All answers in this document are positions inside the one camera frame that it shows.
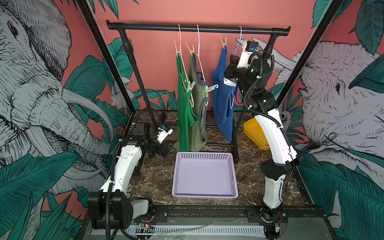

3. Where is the white clothespin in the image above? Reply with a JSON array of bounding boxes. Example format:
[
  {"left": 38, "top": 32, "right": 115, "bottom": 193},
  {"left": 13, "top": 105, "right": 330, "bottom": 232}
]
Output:
[{"left": 223, "top": 78, "right": 237, "bottom": 87}]

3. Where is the blue tank top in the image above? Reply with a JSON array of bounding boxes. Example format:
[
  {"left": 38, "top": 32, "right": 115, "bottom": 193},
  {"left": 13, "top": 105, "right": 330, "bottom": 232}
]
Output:
[{"left": 212, "top": 47, "right": 236, "bottom": 142}]

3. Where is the wooden clothespin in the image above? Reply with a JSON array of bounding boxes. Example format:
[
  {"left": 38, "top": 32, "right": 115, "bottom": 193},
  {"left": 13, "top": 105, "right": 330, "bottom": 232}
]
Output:
[
  {"left": 186, "top": 43, "right": 196, "bottom": 57},
  {"left": 219, "top": 35, "right": 228, "bottom": 49}
]

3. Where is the light blue wire hanger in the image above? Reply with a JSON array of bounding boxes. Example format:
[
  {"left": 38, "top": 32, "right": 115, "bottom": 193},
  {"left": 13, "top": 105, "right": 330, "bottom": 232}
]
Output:
[{"left": 224, "top": 26, "right": 243, "bottom": 110}]

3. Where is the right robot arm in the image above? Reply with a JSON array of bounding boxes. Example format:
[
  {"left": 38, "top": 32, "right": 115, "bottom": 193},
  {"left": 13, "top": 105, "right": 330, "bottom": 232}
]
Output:
[{"left": 225, "top": 50, "right": 300, "bottom": 212}]

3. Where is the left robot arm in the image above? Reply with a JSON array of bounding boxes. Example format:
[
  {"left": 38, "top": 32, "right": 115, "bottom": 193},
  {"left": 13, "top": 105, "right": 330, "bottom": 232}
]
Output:
[{"left": 88, "top": 119, "right": 176, "bottom": 232}]

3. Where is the olive tank top grey trim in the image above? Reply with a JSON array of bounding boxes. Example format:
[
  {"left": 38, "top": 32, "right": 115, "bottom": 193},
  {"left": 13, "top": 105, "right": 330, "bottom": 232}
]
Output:
[{"left": 188, "top": 53, "right": 210, "bottom": 152}]

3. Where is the green tank top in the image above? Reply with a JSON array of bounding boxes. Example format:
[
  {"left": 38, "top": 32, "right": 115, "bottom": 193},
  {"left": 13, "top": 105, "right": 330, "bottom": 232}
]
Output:
[{"left": 176, "top": 55, "right": 197, "bottom": 152}]

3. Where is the lavender plastic basket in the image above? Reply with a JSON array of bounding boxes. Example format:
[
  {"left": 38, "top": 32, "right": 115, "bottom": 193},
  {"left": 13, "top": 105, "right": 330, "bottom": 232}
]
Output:
[{"left": 172, "top": 152, "right": 239, "bottom": 200}]

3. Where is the wooden clothespin on olive top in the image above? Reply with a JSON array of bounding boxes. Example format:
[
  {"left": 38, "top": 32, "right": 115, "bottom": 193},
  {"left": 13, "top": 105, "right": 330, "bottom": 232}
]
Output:
[{"left": 186, "top": 43, "right": 196, "bottom": 57}]

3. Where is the yellow plastic bowl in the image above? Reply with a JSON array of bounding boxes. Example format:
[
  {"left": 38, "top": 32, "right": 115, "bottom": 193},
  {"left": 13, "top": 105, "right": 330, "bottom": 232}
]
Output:
[{"left": 243, "top": 118, "right": 270, "bottom": 150}]

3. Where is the black clothes rack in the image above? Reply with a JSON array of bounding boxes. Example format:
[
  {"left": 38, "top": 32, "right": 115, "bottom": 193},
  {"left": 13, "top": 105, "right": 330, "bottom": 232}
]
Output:
[{"left": 106, "top": 20, "right": 292, "bottom": 165}]

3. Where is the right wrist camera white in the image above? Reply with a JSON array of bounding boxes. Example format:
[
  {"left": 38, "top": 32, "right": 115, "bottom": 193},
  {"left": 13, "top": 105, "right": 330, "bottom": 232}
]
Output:
[{"left": 238, "top": 40, "right": 259, "bottom": 69}]

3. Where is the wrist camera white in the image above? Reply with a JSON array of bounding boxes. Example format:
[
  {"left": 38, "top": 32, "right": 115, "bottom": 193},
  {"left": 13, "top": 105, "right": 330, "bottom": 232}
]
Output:
[
  {"left": 155, "top": 125, "right": 173, "bottom": 144},
  {"left": 238, "top": 40, "right": 259, "bottom": 69}
]

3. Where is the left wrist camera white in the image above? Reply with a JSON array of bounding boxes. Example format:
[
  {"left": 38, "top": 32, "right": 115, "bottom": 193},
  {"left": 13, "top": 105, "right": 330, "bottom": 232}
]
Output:
[{"left": 155, "top": 125, "right": 173, "bottom": 144}]

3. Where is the white wire hanger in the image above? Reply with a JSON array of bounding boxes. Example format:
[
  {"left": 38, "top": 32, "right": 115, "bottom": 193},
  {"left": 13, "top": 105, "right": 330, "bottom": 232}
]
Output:
[{"left": 195, "top": 24, "right": 208, "bottom": 82}]

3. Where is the pink wire hanger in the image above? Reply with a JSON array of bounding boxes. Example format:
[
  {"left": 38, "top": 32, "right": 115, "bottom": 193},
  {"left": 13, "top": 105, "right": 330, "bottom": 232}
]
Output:
[{"left": 178, "top": 24, "right": 194, "bottom": 108}]

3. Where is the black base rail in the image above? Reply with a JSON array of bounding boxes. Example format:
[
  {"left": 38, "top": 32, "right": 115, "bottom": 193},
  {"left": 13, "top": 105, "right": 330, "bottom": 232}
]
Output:
[{"left": 150, "top": 205, "right": 326, "bottom": 225}]

